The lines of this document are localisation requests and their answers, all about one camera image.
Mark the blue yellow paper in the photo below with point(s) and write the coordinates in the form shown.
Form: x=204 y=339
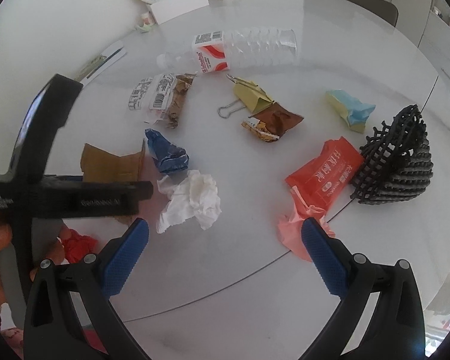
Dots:
x=354 y=112

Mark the small green pink item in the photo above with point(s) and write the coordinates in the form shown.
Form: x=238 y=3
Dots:
x=147 y=22

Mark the brown snack wrapper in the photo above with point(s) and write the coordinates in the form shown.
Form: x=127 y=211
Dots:
x=271 y=123

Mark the yellow binder clip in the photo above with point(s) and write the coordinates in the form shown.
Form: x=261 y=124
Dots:
x=248 y=95

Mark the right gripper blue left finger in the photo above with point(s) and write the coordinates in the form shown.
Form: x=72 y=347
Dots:
x=120 y=255

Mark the clear plastic water bottle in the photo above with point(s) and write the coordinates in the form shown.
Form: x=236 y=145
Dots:
x=218 y=51

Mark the pink crumpled paper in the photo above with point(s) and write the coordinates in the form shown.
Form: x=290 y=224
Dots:
x=290 y=226

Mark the blue crumpled wrapper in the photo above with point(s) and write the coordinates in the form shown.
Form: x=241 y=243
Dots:
x=168 y=158

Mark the white crumpled tissue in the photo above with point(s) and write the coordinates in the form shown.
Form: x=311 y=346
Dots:
x=196 y=196

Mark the white brown barcode wrapper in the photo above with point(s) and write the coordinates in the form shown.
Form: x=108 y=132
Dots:
x=160 y=99

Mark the black mesh net bag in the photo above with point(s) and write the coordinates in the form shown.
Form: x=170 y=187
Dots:
x=397 y=163

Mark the red tissue packet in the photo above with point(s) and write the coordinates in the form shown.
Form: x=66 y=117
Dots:
x=321 y=180

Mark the brown cardboard piece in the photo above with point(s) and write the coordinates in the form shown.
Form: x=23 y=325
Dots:
x=100 y=166

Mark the white card box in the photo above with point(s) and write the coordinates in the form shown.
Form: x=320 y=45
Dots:
x=166 y=10

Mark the red crumpled paper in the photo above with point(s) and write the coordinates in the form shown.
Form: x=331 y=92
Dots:
x=76 y=246

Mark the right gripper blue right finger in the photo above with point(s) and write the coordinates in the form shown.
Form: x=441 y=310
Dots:
x=322 y=251

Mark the white paper with pen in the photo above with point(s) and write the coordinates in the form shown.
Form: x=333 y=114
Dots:
x=99 y=64

